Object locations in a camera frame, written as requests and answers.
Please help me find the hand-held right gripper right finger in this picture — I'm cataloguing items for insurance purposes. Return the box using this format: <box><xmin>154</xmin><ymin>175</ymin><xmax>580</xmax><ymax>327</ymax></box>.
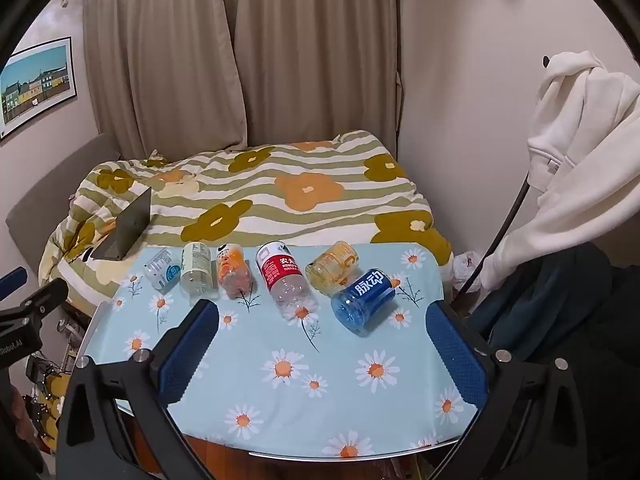
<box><xmin>424</xmin><ymin>300</ymin><xmax>589</xmax><ymax>480</ymax></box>

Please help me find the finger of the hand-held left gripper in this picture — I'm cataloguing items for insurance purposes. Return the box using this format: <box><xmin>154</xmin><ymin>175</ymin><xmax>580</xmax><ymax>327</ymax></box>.
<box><xmin>0</xmin><ymin>267</ymin><xmax>70</xmax><ymax>325</ymax></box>

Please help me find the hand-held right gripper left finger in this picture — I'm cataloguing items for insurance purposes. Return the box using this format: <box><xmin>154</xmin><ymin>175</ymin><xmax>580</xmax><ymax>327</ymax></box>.
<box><xmin>55</xmin><ymin>299</ymin><xmax>221</xmax><ymax>480</ymax></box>

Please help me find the white cup with blue label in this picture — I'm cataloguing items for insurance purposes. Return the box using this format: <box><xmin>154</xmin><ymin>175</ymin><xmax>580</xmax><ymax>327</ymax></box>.
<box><xmin>144</xmin><ymin>248</ymin><xmax>183</xmax><ymax>294</ymax></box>

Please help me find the clear cup with pale label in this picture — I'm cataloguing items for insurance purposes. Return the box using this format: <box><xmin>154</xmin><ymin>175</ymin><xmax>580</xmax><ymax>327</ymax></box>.
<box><xmin>179</xmin><ymin>241</ymin><xmax>217</xmax><ymax>295</ymax></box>

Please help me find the clear cup with orange label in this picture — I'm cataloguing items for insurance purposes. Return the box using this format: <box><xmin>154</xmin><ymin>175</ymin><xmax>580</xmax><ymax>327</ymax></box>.
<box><xmin>216</xmin><ymin>243</ymin><xmax>252</xmax><ymax>295</ymax></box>

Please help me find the blue transparent cup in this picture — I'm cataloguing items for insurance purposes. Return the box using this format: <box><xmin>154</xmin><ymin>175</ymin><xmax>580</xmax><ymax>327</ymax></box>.
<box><xmin>330</xmin><ymin>268</ymin><xmax>398</xmax><ymax>337</ymax></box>

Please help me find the clear cup with red label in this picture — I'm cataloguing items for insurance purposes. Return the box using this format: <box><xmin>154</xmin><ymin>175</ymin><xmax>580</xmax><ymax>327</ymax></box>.
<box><xmin>255</xmin><ymin>242</ymin><xmax>320</xmax><ymax>322</ymax></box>

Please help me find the yellow transparent cup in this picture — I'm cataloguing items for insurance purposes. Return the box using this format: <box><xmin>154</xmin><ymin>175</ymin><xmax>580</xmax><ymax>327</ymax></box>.
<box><xmin>305</xmin><ymin>241</ymin><xmax>361</xmax><ymax>295</ymax></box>

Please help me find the dark yellow clutter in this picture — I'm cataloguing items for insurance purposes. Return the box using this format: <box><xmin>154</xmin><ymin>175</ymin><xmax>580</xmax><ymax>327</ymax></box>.
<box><xmin>24</xmin><ymin>354</ymin><xmax>73</xmax><ymax>443</ymax></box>

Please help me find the white plastic bag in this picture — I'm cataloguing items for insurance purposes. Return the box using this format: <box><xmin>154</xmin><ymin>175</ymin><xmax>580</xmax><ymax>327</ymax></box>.
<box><xmin>442</xmin><ymin>251</ymin><xmax>485</xmax><ymax>295</ymax></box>

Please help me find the light blue daisy tablecloth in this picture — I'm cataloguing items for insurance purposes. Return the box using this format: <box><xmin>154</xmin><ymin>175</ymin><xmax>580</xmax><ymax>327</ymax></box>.
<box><xmin>89</xmin><ymin>242</ymin><xmax>482</xmax><ymax>458</ymax></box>

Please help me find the grey padded headboard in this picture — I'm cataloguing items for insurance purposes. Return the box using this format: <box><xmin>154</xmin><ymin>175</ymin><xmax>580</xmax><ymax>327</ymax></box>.
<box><xmin>5</xmin><ymin>132</ymin><xmax>122</xmax><ymax>282</ymax></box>

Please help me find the dark grey laptop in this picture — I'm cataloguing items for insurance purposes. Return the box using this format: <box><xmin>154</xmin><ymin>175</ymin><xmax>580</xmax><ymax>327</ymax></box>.
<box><xmin>89</xmin><ymin>187</ymin><xmax>153</xmax><ymax>262</ymax></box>

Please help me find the dark teal clothing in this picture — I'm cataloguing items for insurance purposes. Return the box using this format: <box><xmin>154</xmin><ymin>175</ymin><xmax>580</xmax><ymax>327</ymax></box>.
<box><xmin>469</xmin><ymin>241</ymin><xmax>640</xmax><ymax>480</ymax></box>

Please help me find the black curved pole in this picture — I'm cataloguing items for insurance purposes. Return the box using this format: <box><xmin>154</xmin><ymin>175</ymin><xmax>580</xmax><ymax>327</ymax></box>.
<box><xmin>459</xmin><ymin>174</ymin><xmax>532</xmax><ymax>303</ymax></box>

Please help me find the striped floral blanket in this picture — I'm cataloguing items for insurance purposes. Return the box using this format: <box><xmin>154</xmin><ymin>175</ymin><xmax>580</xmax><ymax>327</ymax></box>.
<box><xmin>39</xmin><ymin>130</ymin><xmax>453</xmax><ymax>306</ymax></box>

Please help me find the white hoodie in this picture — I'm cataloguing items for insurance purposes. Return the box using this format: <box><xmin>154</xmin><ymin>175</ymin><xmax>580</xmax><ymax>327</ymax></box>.
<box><xmin>481</xmin><ymin>51</ymin><xmax>640</xmax><ymax>292</ymax></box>

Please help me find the beige curtain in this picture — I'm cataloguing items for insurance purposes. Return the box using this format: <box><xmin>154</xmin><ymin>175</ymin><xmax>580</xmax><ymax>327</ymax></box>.
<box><xmin>234</xmin><ymin>0</ymin><xmax>402</xmax><ymax>154</ymax></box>
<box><xmin>81</xmin><ymin>0</ymin><xmax>248</xmax><ymax>162</ymax></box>

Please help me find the wall poster of buildings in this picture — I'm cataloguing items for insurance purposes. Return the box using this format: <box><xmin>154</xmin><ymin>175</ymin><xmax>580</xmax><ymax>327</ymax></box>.
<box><xmin>0</xmin><ymin>36</ymin><xmax>78</xmax><ymax>140</ymax></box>

